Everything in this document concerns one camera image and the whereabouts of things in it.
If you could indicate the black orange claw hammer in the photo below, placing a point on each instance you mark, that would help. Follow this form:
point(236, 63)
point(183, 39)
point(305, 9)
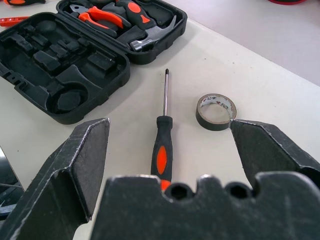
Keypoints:
point(150, 37)

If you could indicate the black plastic tool case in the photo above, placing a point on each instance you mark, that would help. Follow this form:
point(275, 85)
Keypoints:
point(75, 75)

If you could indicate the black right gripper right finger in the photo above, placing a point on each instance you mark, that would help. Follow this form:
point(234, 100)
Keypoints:
point(270, 147)

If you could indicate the orange voltage tester pen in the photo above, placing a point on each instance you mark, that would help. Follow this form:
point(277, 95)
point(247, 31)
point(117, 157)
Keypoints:
point(10, 22)

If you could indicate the black orange Phillips screwdriver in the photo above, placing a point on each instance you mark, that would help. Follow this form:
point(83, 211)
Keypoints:
point(162, 140)

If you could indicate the black electrical tape roll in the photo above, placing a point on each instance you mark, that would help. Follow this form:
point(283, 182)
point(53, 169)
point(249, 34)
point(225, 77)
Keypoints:
point(207, 125)

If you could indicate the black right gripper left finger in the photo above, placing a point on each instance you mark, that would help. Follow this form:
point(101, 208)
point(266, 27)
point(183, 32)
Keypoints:
point(62, 175)

